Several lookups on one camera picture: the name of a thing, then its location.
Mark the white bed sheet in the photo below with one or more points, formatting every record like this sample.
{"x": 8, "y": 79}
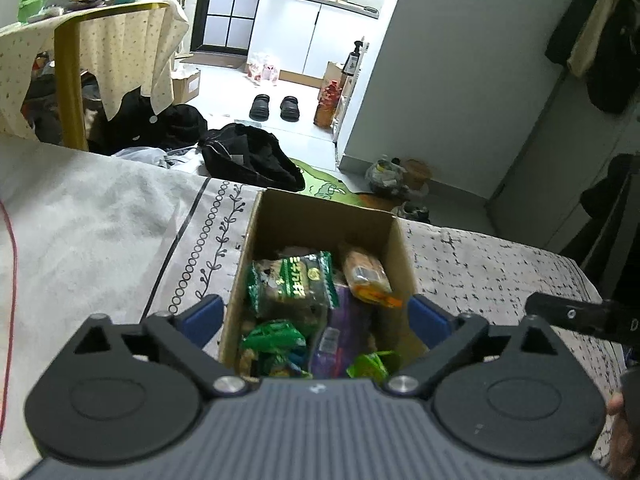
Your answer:
{"x": 75, "y": 210}

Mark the brown cardboard box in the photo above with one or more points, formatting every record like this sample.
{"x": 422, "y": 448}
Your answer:
{"x": 320, "y": 215}

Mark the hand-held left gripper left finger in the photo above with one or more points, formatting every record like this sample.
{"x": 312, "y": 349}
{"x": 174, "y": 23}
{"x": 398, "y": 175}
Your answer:
{"x": 202, "y": 317}

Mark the small open cardboard box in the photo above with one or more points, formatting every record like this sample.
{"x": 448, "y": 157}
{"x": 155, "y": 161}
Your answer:
{"x": 185, "y": 82}

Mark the grey trash bag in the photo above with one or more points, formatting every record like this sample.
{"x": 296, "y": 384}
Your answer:
{"x": 385, "y": 175}

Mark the black spray bottle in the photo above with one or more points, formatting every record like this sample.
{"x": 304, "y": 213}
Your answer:
{"x": 352, "y": 62}

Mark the orange biscuit packet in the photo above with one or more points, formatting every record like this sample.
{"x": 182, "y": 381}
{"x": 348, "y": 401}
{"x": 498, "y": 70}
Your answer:
{"x": 367, "y": 275}

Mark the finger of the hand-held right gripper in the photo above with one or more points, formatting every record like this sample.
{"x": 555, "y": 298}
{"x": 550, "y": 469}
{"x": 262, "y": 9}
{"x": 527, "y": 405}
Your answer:
{"x": 565, "y": 314}

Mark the blue white snack packet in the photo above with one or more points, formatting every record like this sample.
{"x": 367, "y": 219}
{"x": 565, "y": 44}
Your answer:
{"x": 296, "y": 360}

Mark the black framed glass door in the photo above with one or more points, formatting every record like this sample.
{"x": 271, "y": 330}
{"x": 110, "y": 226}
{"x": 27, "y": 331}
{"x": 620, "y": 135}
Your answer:
{"x": 225, "y": 5}

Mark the brown paper bag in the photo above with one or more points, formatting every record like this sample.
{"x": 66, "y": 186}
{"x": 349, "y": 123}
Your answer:
{"x": 417, "y": 172}

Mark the black bag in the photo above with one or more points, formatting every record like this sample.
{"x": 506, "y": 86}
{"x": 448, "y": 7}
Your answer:
{"x": 250, "y": 157}

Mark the yellow table frame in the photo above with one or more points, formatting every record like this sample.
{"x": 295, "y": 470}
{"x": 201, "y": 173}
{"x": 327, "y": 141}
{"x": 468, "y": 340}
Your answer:
{"x": 70, "y": 75}

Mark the dark cloth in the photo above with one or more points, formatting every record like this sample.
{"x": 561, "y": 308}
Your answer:
{"x": 615, "y": 210}

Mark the dark purple snack packet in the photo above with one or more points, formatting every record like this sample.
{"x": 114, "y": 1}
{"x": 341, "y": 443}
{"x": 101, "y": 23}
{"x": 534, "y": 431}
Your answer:
{"x": 350, "y": 330}

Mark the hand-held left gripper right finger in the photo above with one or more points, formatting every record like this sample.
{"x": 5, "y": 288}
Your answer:
{"x": 430, "y": 320}

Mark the dark green seaweed packet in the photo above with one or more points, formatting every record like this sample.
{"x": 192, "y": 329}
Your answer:
{"x": 295, "y": 282}

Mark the black buttoned garment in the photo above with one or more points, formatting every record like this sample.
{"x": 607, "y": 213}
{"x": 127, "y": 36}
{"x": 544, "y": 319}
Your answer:
{"x": 145, "y": 120}

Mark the bright green snack packet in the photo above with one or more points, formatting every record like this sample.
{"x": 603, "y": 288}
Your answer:
{"x": 272, "y": 340}
{"x": 372, "y": 365}

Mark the clear plastic bag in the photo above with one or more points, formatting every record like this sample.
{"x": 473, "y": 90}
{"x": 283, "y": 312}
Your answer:
{"x": 150, "y": 156}

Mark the green floor mat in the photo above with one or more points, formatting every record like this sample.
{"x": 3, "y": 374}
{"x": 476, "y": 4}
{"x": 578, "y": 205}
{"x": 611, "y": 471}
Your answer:
{"x": 325, "y": 187}

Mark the red bottle pack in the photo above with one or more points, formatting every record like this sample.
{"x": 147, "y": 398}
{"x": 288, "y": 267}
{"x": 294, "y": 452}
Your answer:
{"x": 327, "y": 105}

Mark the small round covered table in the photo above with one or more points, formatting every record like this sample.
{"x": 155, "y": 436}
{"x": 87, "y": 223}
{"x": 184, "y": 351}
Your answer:
{"x": 125, "y": 45}

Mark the person's right hand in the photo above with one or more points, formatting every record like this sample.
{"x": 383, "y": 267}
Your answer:
{"x": 622, "y": 440}

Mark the dark hanging clothes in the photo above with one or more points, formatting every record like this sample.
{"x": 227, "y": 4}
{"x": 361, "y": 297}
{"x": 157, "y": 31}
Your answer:
{"x": 600, "y": 35}

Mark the pink plastic bag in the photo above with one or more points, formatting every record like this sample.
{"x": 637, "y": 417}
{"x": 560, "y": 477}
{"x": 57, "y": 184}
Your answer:
{"x": 262, "y": 69}

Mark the white kitchen cabinet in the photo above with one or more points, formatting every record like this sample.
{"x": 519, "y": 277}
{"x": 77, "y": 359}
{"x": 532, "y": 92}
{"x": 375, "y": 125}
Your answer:
{"x": 305, "y": 35}

